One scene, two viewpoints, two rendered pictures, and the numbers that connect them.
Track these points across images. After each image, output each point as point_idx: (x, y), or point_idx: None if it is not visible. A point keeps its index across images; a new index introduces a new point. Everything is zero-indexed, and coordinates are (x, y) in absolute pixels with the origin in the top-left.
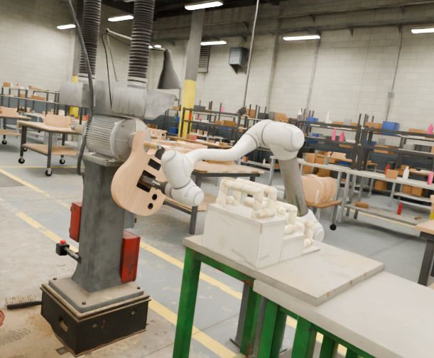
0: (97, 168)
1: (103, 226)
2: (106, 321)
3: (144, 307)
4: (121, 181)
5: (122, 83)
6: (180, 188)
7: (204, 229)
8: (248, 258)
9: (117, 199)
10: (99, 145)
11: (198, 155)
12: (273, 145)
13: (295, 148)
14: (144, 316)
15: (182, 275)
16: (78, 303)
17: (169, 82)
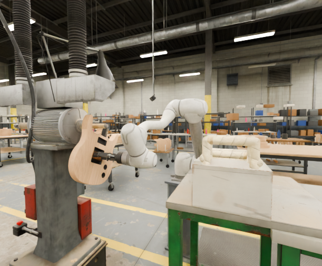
0: (48, 153)
1: (60, 200)
2: None
3: (103, 251)
4: (77, 160)
5: (62, 78)
6: (139, 155)
7: (193, 189)
8: (260, 209)
9: (76, 177)
10: (46, 134)
11: (147, 125)
12: (188, 113)
13: (205, 113)
14: (104, 258)
15: (169, 236)
16: None
17: (106, 74)
